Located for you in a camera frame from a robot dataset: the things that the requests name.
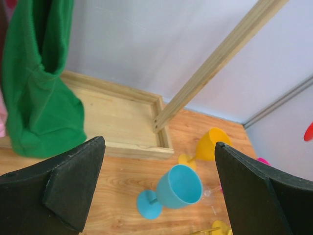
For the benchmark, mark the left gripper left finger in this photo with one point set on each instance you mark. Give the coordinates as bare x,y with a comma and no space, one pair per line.
52,197

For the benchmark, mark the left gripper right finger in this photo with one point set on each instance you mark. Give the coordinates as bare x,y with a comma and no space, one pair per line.
260,199

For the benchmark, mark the yellow wine glass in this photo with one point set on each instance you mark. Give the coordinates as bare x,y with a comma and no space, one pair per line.
205,149
221,228

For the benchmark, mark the blue plastic wine glass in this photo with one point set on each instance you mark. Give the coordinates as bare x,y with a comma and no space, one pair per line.
179,187

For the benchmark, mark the red plastic wine glass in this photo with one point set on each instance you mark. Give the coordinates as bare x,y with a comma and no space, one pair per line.
308,136

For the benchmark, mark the magenta plastic wine glass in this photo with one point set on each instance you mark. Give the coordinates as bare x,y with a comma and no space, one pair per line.
263,161

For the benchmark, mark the clear plastic wine glass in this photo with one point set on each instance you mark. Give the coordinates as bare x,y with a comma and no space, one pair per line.
209,195

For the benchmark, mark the wooden clothes rack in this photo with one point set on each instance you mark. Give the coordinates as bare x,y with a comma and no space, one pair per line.
133,122

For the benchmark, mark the green tank top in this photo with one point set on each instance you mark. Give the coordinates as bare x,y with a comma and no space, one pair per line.
45,118

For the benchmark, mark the pink shirt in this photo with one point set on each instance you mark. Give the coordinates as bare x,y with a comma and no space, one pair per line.
7,8

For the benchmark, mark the gold wire glass rack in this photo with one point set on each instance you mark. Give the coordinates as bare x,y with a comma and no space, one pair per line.
205,232

